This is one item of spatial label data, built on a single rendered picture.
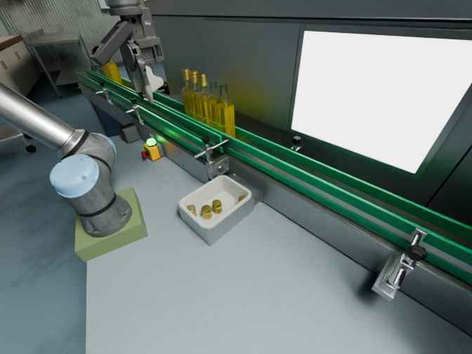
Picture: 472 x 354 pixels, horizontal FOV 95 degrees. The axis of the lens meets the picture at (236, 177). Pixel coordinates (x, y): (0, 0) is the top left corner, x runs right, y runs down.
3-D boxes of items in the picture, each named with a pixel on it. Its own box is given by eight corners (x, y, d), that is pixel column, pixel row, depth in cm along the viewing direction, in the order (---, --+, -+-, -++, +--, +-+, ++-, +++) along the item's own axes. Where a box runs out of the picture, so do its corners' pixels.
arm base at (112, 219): (90, 246, 67) (71, 228, 60) (81, 215, 76) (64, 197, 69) (138, 220, 73) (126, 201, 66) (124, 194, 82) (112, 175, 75)
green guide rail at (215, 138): (223, 152, 91) (221, 135, 86) (221, 153, 91) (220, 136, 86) (90, 79, 190) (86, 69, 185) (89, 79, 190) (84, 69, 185)
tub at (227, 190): (254, 209, 84) (255, 193, 78) (209, 246, 72) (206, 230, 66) (224, 188, 93) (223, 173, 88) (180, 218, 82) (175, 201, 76)
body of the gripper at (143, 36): (166, 63, 58) (152, 5, 50) (135, 70, 53) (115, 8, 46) (152, 60, 62) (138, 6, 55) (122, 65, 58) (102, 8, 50)
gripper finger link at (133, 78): (156, 94, 67) (152, 63, 60) (139, 100, 64) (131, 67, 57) (152, 90, 68) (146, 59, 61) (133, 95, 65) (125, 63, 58)
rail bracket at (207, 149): (232, 155, 89) (230, 127, 81) (200, 174, 81) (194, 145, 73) (227, 152, 91) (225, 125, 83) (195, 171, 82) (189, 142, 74)
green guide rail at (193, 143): (209, 159, 88) (207, 142, 82) (207, 161, 87) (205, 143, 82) (81, 81, 187) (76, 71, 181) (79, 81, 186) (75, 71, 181)
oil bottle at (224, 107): (236, 145, 96) (234, 97, 83) (227, 150, 93) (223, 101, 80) (227, 140, 99) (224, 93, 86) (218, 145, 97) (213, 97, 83)
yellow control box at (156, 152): (165, 156, 115) (161, 144, 111) (152, 162, 111) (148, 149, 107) (159, 151, 119) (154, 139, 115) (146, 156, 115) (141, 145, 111)
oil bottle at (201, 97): (218, 137, 103) (213, 90, 89) (209, 141, 100) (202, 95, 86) (211, 133, 106) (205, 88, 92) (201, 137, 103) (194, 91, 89)
